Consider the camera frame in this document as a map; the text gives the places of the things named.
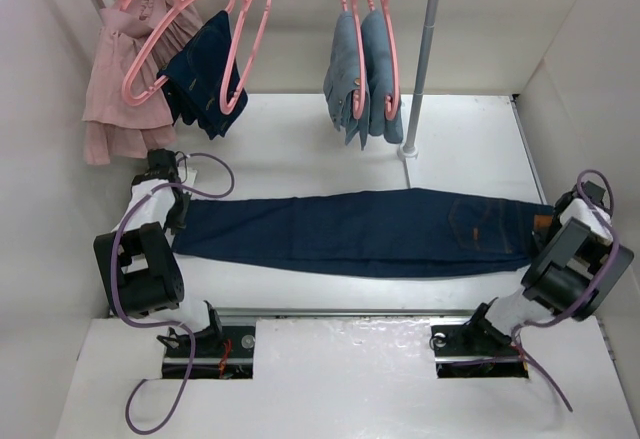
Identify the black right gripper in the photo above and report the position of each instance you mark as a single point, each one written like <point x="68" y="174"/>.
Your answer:
<point x="540" y="241"/>

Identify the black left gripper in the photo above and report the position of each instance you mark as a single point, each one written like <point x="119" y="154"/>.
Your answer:
<point x="177" y="221"/>

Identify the dark blue trousers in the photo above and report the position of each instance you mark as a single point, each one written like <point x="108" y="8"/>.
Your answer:
<point x="410" y="233"/>

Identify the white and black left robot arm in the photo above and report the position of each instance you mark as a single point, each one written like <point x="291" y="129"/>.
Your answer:
<point x="148" y="278"/>

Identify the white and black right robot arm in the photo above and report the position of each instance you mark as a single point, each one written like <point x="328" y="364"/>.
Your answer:
<point x="579" y="260"/>

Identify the pink hanger left light jeans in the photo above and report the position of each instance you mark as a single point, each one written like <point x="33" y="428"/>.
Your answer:
<point x="359" y="95"/>

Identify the pink hanger light jeans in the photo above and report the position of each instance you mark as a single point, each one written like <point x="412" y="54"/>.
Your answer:
<point x="381" y="53"/>
<point x="359" y="95"/>

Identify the pink hanger right light jeans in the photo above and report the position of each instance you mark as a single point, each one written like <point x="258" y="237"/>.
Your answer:
<point x="381" y="53"/>

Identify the pink ruffled dress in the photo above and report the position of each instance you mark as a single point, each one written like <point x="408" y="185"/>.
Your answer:
<point x="114" y="128"/>

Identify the dark blue hanging jeans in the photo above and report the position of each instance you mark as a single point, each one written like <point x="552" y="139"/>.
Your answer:
<point x="194" y="79"/>

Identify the light blue hanging jeans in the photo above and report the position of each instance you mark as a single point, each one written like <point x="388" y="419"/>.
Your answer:
<point x="391" y="131"/>
<point x="340" y="82"/>

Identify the light blue hanging jeans right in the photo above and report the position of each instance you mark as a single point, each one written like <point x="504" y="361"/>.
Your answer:
<point x="391" y="131"/>

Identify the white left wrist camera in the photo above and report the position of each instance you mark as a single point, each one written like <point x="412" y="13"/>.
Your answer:
<point x="187" y="175"/>

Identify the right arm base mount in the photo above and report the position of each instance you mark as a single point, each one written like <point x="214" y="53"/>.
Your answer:
<point x="467" y="351"/>

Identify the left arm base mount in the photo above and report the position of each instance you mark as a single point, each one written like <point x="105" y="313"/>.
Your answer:
<point x="221" y="353"/>

